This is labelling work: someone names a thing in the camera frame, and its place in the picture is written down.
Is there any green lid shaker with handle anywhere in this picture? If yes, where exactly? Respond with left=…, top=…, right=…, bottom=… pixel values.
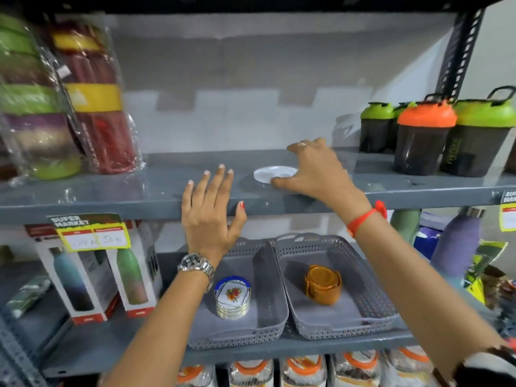
left=439, top=85, right=516, bottom=178

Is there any silver wristwatch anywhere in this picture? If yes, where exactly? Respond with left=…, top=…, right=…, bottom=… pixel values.
left=177, top=253, right=216, bottom=293

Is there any white box green bottle print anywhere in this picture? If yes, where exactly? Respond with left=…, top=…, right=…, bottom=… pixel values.
left=105, top=221, right=164, bottom=319

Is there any pastel green pink bottle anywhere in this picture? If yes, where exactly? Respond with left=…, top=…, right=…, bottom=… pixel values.
left=390, top=208, right=422, bottom=246

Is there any green wrapped packet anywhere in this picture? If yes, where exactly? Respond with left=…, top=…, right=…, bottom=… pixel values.
left=4, top=274, right=52, bottom=319

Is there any purple metal bottle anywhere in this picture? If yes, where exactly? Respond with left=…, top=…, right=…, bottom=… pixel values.
left=430, top=206, right=486, bottom=289

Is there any grey perforated upright post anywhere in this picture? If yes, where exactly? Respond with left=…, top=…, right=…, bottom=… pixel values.
left=435, top=8, right=486, bottom=101
left=0, top=306, right=49, bottom=387

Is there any yellow price label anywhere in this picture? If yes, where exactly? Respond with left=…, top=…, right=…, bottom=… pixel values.
left=47, top=213, right=133, bottom=253
left=498, top=190, right=516, bottom=233

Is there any stack of brown coasters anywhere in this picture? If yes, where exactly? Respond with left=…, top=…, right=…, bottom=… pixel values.
left=304, top=264, right=342, bottom=306

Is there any person's right forearm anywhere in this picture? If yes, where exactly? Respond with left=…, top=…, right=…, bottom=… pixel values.
left=356, top=213, right=508, bottom=379

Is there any black white patterned sleeve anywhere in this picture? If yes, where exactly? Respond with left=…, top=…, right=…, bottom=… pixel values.
left=431, top=344, right=516, bottom=387

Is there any person's left hand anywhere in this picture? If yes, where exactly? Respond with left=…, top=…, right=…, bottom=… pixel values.
left=180, top=164, right=248, bottom=267

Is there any person's left forearm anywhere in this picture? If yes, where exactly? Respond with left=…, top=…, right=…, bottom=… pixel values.
left=98, top=269, right=212, bottom=387

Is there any person's right hand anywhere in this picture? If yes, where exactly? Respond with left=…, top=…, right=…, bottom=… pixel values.
left=270, top=137, right=374, bottom=226

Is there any green purple wrapped bottle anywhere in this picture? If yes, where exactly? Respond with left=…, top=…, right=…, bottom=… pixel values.
left=0, top=11, right=83, bottom=186

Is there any grey plastic basket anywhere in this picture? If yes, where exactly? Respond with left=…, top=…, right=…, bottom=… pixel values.
left=186, top=237, right=290, bottom=351
left=269, top=232, right=400, bottom=340

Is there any grey metal shelf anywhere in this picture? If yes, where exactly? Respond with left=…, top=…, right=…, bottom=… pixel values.
left=0, top=148, right=516, bottom=226

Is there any row of orange lidded jars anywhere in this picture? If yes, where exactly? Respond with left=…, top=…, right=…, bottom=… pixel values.
left=175, top=345, right=440, bottom=387

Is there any blue packet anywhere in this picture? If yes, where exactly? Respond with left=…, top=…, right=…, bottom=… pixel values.
left=413, top=211, right=444, bottom=261

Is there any red wrist band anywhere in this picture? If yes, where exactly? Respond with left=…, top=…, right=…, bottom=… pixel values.
left=346, top=200, right=389, bottom=239

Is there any yellow green packet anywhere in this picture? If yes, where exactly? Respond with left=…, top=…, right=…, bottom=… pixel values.
left=463, top=239, right=510, bottom=305

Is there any grey metal shelf board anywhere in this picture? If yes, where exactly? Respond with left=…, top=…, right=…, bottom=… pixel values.
left=40, top=252, right=500, bottom=379
left=0, top=260, right=71, bottom=359

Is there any red yellow wrapped bottle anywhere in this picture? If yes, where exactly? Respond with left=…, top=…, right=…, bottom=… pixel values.
left=46, top=19, right=146, bottom=175

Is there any white box blue bottle print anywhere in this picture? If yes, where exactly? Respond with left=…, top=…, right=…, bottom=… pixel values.
left=24, top=223, right=120, bottom=326

